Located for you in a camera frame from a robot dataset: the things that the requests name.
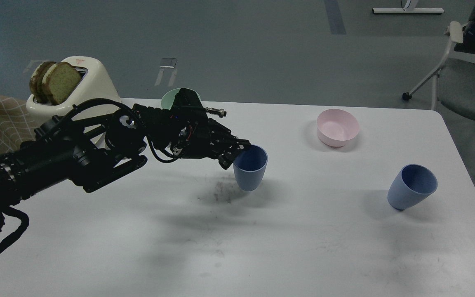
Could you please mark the toast slice back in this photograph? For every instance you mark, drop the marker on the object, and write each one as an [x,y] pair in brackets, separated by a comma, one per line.
[35,83]

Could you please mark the cream toaster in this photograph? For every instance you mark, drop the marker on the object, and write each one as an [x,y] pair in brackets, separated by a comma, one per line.
[95,83]

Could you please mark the pink bowl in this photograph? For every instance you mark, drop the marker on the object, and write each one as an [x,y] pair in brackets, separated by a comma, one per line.
[336,127]

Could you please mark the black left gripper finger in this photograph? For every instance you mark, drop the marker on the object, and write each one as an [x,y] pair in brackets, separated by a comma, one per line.
[241,145]
[226,159]

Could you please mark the white table base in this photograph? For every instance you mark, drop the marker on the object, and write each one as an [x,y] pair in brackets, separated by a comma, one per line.
[408,7]

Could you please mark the toast slice front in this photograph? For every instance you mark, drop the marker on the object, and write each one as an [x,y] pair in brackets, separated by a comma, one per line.
[59,82]

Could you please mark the blue cup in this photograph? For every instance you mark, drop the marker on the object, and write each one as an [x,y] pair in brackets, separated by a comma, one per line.
[412,184]
[249,167]

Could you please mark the toast slice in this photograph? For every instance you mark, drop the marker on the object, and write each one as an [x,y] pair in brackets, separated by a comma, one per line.
[35,83]
[59,82]

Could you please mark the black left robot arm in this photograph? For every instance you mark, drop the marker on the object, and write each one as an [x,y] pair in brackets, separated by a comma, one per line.
[101,140]

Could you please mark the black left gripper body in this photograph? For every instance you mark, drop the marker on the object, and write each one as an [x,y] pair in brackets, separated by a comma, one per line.
[203,136]

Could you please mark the green bowl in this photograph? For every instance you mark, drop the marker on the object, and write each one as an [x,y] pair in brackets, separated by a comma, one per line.
[168,100]

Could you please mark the grey office chair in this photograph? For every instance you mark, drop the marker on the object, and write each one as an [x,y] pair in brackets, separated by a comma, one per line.
[453,80]

